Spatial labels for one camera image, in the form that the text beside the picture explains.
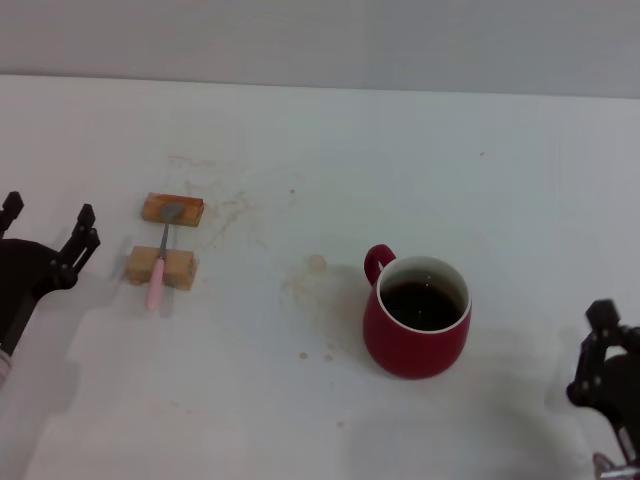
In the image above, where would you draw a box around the red ceramic cup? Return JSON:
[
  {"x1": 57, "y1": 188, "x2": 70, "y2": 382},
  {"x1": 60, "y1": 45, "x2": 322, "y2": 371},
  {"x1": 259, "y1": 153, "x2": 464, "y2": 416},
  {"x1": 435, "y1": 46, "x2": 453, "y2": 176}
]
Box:
[{"x1": 362, "y1": 243, "x2": 473, "y2": 380}]

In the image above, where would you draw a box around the orange stained wooden block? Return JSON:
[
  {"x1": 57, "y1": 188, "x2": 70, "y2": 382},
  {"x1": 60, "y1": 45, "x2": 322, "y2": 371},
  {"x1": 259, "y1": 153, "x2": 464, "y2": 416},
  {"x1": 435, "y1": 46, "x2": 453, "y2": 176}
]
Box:
[{"x1": 140, "y1": 192, "x2": 205, "y2": 228}]

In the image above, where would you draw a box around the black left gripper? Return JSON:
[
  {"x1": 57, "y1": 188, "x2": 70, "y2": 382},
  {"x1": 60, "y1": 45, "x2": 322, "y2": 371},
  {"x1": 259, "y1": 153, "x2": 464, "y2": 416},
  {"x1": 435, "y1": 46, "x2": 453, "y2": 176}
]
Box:
[{"x1": 0, "y1": 191, "x2": 101, "y2": 351}]

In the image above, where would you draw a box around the pink handled metal spoon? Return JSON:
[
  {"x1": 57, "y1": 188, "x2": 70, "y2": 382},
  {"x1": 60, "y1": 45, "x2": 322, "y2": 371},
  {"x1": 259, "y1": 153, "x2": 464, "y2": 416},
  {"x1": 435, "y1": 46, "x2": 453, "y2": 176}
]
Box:
[{"x1": 145, "y1": 202, "x2": 185, "y2": 310}]

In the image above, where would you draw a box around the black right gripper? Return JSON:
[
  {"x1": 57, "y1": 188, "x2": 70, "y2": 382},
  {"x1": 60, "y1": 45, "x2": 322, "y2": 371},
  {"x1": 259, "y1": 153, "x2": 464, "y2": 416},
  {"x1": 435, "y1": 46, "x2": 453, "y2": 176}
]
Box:
[{"x1": 567, "y1": 298, "x2": 640, "y2": 454}]

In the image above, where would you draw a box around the pale notched wooden block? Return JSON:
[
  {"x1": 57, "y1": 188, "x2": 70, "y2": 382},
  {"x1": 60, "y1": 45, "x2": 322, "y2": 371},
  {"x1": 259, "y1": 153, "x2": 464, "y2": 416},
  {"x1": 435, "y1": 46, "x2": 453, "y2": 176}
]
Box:
[{"x1": 125, "y1": 244, "x2": 196, "y2": 291}]

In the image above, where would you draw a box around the dark coffee liquid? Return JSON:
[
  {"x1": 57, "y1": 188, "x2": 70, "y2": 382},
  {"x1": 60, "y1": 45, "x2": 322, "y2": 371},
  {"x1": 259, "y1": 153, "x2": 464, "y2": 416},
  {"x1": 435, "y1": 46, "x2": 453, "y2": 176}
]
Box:
[{"x1": 382, "y1": 280, "x2": 464, "y2": 332}]

